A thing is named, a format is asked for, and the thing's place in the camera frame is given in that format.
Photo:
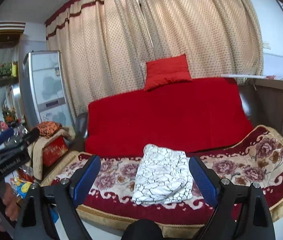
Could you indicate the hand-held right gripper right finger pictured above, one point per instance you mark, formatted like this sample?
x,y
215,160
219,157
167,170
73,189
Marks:
x,y
202,180

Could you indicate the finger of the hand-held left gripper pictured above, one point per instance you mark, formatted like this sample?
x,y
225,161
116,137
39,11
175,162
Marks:
x,y
5,135
30,135

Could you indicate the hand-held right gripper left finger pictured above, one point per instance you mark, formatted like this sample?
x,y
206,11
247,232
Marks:
x,y
86,180

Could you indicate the white crackle-print coat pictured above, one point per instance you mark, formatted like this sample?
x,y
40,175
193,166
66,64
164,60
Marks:
x,y
161,175

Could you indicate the person's left hand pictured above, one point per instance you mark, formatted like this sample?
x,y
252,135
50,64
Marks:
x,y
10,202

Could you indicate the red box with cloths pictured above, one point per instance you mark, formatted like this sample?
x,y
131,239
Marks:
x,y
37,150

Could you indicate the artificial flower bouquet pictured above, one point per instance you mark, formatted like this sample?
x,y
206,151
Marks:
x,y
10,116

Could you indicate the orange patterned cloth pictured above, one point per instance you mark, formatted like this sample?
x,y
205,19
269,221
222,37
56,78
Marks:
x,y
49,128

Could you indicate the yellow blue toy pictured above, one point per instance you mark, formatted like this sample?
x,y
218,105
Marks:
x,y
22,186

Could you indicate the silver refrigerator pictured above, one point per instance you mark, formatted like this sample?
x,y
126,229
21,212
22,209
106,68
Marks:
x,y
49,87

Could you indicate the red floral blanket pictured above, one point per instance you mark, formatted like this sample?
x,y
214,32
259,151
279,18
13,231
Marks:
x,y
256,160

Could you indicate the green potted plant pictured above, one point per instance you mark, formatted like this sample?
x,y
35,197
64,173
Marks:
x,y
2,69

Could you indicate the yellow bottle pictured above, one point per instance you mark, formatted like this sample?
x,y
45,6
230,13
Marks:
x,y
14,69

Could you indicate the red sofa cover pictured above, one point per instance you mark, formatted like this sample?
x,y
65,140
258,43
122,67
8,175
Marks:
x,y
169,117

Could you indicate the person's leg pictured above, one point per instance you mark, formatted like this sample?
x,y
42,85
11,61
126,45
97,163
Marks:
x,y
144,230

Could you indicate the wooden display cabinet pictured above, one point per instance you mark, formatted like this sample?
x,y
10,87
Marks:
x,y
6,40

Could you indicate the wooden crib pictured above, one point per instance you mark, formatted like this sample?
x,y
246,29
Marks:
x,y
269,100

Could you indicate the beige dotted curtain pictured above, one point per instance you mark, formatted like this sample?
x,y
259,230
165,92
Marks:
x,y
106,55

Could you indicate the white board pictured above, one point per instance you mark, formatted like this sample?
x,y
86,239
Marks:
x,y
244,75

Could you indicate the red pillow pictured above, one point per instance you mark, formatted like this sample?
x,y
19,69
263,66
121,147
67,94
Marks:
x,y
167,71

